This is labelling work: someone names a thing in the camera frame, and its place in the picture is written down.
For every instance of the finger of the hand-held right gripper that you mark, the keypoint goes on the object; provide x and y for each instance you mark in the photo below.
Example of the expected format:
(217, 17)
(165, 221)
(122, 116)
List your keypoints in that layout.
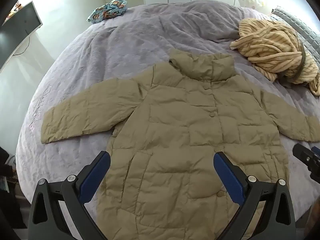
(306, 158)

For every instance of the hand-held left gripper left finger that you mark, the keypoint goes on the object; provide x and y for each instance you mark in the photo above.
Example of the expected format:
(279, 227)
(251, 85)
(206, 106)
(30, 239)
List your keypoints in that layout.
(96, 177)

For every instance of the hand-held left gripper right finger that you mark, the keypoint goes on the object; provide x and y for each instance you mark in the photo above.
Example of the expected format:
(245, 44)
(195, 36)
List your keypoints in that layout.
(228, 177)

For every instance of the olive puffer jacket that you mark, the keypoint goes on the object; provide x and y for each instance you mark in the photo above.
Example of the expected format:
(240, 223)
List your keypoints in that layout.
(180, 130)

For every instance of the beige striped fleece garment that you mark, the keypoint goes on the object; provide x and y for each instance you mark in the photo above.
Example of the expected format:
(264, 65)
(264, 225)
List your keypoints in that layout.
(275, 47)

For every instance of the grey plush bed blanket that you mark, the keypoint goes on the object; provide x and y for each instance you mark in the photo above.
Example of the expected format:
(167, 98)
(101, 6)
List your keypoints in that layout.
(100, 55)

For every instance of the colourful printed cloth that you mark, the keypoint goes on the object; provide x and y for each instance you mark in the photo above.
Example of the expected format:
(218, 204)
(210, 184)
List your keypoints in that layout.
(107, 11)

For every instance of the wall-mounted monitor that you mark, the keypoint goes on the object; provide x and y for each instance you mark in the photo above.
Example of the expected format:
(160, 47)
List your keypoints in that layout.
(17, 37)

